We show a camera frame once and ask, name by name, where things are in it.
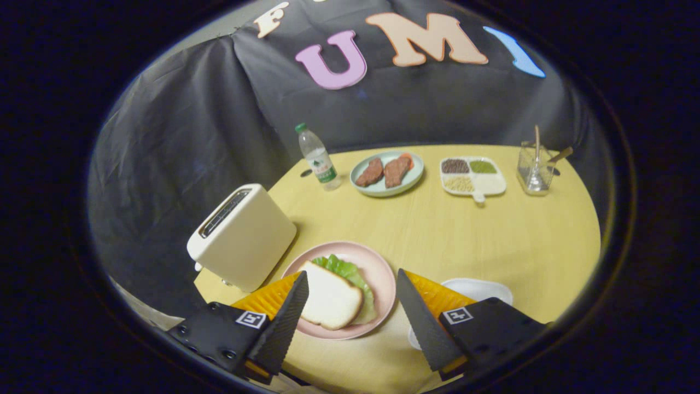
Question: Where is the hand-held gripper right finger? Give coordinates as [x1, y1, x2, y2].
[396, 268, 547, 382]

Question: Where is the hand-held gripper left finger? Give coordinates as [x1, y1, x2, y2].
[167, 271, 310, 384]

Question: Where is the plain white bread slice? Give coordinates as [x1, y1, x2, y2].
[298, 260, 364, 331]

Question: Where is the green lettuce leaf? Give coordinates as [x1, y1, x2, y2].
[312, 254, 378, 325]

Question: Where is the white plate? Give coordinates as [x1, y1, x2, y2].
[408, 277, 514, 351]

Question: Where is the pink plate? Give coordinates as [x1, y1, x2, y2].
[281, 241, 396, 341]

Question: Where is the cream white toaster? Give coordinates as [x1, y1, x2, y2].
[186, 183, 298, 293]

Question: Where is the pale green plate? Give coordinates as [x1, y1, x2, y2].
[349, 150, 425, 198]

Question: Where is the white divided dish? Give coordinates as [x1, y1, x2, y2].
[440, 157, 507, 204]

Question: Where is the brown meat piece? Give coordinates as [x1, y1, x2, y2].
[383, 157, 411, 189]
[355, 158, 384, 188]

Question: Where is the clear plastic water bottle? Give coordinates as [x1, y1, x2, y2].
[295, 123, 342, 192]

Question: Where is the clear utensil holder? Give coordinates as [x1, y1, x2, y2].
[516, 141, 556, 196]

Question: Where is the black backdrop cloth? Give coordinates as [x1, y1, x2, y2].
[87, 0, 610, 318]

